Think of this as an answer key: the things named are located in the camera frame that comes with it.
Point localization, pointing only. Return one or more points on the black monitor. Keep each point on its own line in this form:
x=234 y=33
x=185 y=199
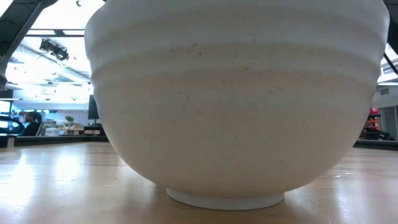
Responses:
x=93 y=108

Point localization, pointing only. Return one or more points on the seated person with dark hair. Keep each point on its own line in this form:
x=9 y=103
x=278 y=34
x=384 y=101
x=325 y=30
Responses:
x=31 y=126

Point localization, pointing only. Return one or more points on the white ribbed bowl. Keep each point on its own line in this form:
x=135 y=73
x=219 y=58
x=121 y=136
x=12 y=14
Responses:
x=230 y=109

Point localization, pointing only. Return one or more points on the white storage box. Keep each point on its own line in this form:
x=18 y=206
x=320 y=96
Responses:
x=52 y=132

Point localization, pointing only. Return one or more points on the black ceiling fixture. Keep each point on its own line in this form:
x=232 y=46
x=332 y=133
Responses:
x=54 y=49

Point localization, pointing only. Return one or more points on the small potted plant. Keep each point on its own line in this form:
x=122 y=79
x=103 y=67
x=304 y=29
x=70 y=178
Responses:
x=69 y=119

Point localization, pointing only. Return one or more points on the orange shelf items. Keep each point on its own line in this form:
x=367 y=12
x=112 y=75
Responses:
x=371 y=119

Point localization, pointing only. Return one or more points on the black curved chair back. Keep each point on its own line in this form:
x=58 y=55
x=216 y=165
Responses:
x=12 y=123

